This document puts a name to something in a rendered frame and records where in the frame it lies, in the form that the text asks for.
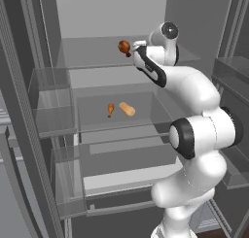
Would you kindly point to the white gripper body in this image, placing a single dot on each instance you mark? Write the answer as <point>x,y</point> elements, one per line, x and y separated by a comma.
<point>139,43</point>

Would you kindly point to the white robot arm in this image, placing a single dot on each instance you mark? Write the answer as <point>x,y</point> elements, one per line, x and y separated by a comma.
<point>197,96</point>

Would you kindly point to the brown chicken drumstick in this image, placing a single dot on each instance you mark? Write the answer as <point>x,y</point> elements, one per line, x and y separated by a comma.
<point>110,109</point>
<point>123,46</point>

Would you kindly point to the tan butternut squash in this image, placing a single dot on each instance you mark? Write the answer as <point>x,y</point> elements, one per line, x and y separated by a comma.
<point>127,109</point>

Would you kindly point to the glass fridge shelf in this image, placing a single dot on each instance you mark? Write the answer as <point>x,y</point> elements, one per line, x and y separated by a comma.
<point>94,52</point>
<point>97,118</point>

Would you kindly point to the grey open fridge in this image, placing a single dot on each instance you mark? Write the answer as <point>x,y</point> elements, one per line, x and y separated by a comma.
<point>97,18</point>

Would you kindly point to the clear fridge door bin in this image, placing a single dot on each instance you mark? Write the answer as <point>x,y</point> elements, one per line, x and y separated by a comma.
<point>232,74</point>
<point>68,183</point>
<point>238,170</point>
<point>52,99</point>

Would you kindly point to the clear fridge drawer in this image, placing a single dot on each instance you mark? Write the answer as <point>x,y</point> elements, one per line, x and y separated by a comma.
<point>123,161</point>

